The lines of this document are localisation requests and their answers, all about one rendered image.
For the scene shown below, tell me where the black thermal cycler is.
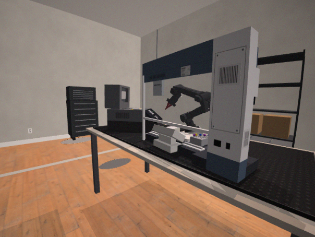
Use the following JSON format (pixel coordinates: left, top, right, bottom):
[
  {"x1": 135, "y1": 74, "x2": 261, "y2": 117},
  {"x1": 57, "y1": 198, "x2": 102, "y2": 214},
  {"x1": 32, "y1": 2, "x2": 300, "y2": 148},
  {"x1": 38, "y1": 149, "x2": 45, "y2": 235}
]
[{"x1": 104, "y1": 85, "x2": 162, "y2": 132}]

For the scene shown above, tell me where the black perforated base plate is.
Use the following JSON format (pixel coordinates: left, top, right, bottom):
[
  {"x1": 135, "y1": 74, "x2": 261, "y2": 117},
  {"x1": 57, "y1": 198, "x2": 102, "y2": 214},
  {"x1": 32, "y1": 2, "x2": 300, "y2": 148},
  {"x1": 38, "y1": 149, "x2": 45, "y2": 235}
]
[{"x1": 93, "y1": 125, "x2": 315, "y2": 222}]

